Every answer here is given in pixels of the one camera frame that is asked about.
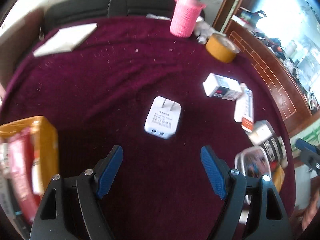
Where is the wooden cabinet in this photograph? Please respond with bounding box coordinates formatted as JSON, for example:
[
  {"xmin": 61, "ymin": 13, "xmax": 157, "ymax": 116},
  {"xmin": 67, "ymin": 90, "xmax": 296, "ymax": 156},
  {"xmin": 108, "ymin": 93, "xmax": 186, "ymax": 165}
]
[{"xmin": 213, "ymin": 0, "xmax": 319, "ymax": 137}]

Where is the maroon armchair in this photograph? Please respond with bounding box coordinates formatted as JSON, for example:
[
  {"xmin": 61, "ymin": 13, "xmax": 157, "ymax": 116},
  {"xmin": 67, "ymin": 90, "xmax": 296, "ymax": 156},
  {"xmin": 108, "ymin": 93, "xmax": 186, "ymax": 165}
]
[{"xmin": 1, "ymin": 8, "xmax": 44, "ymax": 92}]

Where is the small white red box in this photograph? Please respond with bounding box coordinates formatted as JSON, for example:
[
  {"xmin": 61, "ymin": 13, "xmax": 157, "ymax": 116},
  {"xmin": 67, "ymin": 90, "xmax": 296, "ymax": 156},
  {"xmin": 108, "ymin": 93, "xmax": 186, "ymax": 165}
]
[{"xmin": 202, "ymin": 73, "xmax": 243, "ymax": 101}]

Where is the white red medicine bottle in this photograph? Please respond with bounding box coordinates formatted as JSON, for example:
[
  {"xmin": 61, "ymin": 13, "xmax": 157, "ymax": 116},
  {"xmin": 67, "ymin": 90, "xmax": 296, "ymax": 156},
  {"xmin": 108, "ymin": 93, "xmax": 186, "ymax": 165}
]
[{"xmin": 0, "ymin": 142, "xmax": 10, "ymax": 178}]

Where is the white usb charger plug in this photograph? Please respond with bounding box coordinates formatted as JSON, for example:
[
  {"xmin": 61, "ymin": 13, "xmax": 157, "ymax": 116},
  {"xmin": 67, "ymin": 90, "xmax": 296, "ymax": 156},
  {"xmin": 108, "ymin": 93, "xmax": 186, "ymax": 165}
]
[{"xmin": 144, "ymin": 96, "xmax": 182, "ymax": 139}]

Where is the yellow-edged cardboard tray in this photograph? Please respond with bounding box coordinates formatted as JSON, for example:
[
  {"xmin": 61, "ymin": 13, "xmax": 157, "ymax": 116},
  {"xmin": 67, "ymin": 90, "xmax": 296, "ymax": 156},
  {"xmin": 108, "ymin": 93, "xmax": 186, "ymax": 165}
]
[{"xmin": 0, "ymin": 115, "xmax": 60, "ymax": 230}]

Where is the maroon velvet bedspread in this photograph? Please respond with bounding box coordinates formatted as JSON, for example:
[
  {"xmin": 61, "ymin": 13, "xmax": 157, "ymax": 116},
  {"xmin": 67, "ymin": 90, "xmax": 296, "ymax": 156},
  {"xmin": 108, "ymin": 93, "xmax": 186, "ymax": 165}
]
[{"xmin": 1, "ymin": 17, "xmax": 291, "ymax": 239}]

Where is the black leather sofa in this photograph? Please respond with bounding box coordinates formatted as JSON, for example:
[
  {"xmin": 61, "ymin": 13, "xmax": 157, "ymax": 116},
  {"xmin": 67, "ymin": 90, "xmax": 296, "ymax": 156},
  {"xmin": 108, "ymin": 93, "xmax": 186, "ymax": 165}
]
[{"xmin": 42, "ymin": 0, "xmax": 176, "ymax": 34}]

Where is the white folded paper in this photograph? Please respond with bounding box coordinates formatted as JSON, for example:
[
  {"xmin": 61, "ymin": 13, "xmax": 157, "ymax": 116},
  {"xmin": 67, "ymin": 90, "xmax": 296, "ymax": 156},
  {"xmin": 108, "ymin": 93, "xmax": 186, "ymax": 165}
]
[{"xmin": 33, "ymin": 23, "xmax": 97, "ymax": 57}]

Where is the black printed packet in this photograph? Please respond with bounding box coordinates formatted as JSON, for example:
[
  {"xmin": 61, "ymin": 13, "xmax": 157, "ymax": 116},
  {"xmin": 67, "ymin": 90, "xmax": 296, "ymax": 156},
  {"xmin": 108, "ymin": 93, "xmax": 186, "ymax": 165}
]
[{"xmin": 246, "ymin": 120, "xmax": 288, "ymax": 168}]

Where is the yellow tape roll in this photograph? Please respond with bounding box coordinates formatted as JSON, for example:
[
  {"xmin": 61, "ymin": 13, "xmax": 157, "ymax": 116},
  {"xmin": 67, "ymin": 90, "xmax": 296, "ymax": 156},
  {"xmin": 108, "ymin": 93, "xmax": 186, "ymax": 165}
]
[{"xmin": 206, "ymin": 33, "xmax": 240, "ymax": 63}]

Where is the pink sleeved water bottle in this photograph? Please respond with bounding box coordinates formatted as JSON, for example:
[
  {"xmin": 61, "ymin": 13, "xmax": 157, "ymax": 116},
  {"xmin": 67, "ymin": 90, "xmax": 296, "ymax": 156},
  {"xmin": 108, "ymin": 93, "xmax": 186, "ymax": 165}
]
[{"xmin": 170, "ymin": 0, "xmax": 206, "ymax": 37}]

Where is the yellow paper packet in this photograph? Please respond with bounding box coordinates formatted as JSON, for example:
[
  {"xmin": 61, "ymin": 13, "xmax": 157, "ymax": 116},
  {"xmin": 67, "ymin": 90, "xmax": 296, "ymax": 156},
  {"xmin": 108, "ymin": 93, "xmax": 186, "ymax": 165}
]
[{"xmin": 272, "ymin": 165, "xmax": 285, "ymax": 192}]

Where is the person right hand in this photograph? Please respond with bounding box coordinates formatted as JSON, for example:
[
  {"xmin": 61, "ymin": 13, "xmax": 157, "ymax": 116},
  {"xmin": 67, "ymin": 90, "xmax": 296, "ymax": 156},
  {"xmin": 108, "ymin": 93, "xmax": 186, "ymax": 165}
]
[{"xmin": 302, "ymin": 191, "xmax": 319, "ymax": 231}]

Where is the white crumpled tissue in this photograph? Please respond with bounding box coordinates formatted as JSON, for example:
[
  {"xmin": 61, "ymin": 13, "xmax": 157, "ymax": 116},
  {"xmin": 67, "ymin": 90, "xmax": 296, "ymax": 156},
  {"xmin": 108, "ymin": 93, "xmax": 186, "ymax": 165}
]
[{"xmin": 193, "ymin": 16, "xmax": 216, "ymax": 44}]

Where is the red foil packet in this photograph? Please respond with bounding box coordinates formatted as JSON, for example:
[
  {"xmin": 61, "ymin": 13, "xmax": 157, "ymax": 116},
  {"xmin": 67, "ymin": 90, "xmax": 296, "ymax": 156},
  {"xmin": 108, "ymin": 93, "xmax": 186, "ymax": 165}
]
[{"xmin": 9, "ymin": 127, "xmax": 40, "ymax": 224}]

